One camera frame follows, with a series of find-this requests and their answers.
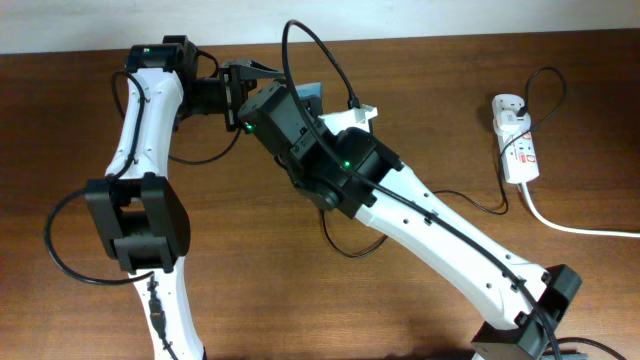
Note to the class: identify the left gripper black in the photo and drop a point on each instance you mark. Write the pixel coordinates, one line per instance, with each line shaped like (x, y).
(235, 89)

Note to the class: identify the blue screen smartphone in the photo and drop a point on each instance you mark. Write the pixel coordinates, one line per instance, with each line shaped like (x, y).
(310, 93)

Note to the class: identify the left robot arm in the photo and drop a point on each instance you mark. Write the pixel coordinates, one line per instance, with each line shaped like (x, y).
(139, 218)

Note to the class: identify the white charger adapter plug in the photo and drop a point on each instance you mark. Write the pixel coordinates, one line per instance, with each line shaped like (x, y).
(507, 122)

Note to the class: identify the white power strip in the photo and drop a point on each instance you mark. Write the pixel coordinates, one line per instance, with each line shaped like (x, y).
(519, 160)

